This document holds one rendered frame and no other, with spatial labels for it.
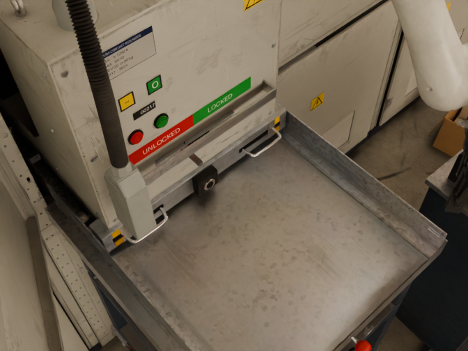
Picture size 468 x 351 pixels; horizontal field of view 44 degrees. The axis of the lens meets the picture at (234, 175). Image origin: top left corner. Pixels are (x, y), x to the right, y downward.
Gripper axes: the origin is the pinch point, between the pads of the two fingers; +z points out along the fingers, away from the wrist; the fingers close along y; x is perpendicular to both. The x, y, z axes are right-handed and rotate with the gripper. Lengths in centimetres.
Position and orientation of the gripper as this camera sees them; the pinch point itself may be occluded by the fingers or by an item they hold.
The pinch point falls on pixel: (457, 200)
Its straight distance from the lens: 124.2
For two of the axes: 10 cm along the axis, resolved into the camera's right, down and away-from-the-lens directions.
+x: 9.8, 1.4, -1.3
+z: 0.3, 5.7, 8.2
